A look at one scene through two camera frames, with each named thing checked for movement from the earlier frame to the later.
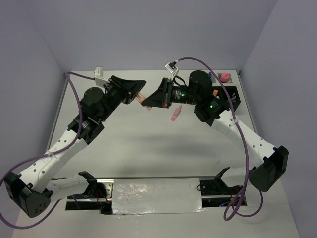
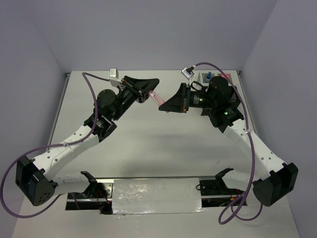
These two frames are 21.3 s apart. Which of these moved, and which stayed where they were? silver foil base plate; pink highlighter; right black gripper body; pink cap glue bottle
Moved: pink highlighter; right black gripper body
Stayed: silver foil base plate; pink cap glue bottle
